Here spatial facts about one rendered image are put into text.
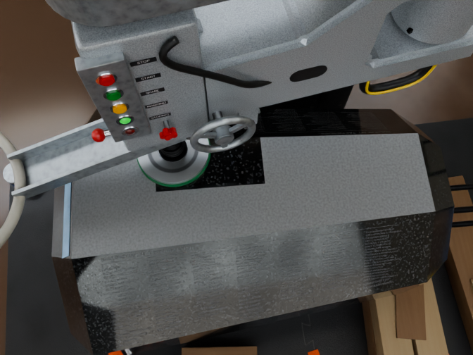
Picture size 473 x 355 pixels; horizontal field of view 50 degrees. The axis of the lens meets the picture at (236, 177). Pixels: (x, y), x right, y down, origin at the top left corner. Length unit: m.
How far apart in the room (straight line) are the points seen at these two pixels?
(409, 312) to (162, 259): 1.06
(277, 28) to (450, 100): 1.86
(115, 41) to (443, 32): 0.71
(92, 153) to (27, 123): 1.33
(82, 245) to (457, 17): 1.09
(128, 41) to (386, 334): 1.58
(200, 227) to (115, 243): 0.24
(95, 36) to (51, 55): 2.03
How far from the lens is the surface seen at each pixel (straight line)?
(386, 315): 2.12
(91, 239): 1.50
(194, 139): 1.11
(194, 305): 1.57
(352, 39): 1.08
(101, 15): 0.82
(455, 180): 2.49
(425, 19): 1.21
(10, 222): 1.47
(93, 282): 1.54
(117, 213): 1.50
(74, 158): 1.46
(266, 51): 1.03
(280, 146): 1.54
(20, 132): 2.73
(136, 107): 1.01
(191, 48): 0.91
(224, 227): 1.45
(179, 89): 1.01
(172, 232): 1.46
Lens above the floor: 2.27
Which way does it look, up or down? 70 degrees down
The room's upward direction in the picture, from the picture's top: straight up
